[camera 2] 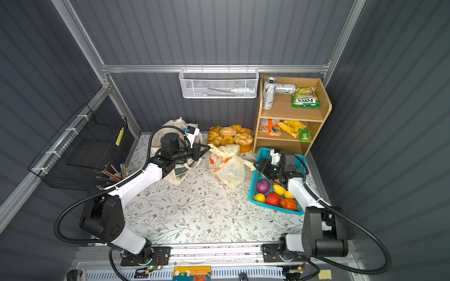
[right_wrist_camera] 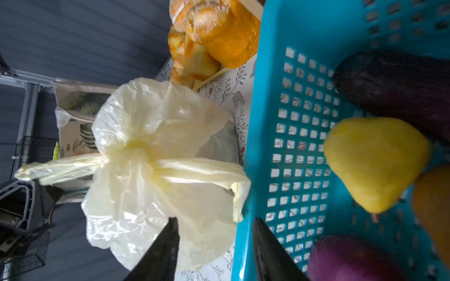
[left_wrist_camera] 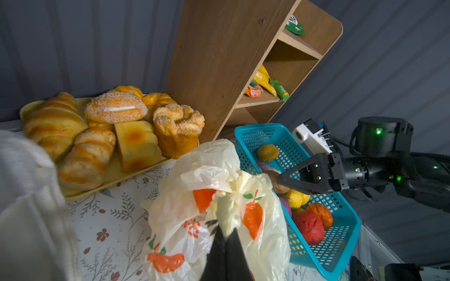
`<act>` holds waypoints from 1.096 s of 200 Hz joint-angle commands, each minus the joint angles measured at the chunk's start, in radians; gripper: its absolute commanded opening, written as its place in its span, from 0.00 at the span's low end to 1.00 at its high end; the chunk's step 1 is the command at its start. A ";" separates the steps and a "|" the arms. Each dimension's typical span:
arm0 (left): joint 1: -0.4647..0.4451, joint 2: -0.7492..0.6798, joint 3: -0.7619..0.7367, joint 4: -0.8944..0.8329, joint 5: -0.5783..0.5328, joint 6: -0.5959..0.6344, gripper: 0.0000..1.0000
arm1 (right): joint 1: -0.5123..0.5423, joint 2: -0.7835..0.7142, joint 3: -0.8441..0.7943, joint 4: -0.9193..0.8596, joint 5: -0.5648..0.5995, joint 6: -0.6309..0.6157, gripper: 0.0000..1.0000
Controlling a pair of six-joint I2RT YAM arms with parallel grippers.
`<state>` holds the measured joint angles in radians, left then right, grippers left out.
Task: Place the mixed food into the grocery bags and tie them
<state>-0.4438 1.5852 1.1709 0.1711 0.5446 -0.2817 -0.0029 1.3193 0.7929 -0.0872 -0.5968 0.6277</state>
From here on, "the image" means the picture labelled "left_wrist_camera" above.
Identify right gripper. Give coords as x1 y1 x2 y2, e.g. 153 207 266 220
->
276 153 394 195

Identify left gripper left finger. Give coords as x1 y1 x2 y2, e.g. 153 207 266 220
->
200 226 227 281

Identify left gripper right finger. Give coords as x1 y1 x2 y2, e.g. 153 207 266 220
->
225 234 253 281

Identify purple onion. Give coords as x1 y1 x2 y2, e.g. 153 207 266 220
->
279 197 293 217

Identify yellow plastic grocery bag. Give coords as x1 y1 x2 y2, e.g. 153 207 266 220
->
142 139 291 281

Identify canvas tote bag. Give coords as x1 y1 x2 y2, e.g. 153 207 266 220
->
1 131 82 281

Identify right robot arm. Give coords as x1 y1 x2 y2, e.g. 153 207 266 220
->
275 117 450 213

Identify yellow lemon top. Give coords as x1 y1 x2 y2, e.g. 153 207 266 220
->
284 189 311 209

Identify brown potato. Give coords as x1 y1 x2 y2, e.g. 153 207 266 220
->
266 170 290 194

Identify orange pumpkin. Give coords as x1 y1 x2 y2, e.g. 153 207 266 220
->
306 203 334 231

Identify red tomato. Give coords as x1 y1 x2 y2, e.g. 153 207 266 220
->
292 211 325 246

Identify teal plastic basket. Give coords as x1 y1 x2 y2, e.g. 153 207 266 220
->
234 124 361 281

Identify small green packet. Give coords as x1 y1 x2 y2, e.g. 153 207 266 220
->
270 79 290 101

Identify orange snack packet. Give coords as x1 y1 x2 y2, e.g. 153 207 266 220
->
244 85 263 98

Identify yellow snack packet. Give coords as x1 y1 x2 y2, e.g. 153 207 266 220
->
254 65 277 97

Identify wooden shelf unit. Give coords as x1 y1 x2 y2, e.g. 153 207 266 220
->
164 1 343 142

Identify round sugared bread loaf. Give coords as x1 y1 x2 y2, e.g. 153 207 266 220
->
153 104 205 159

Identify square bread roll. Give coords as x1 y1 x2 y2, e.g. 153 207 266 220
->
114 121 163 173

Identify green candy bag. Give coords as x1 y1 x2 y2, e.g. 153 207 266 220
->
285 15 305 36

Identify sugared bun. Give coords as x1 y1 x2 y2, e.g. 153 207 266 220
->
84 91 148 124

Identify braided bread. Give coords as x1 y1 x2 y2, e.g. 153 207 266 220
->
23 92 88 162

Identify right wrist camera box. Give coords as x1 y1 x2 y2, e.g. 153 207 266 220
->
292 118 332 155

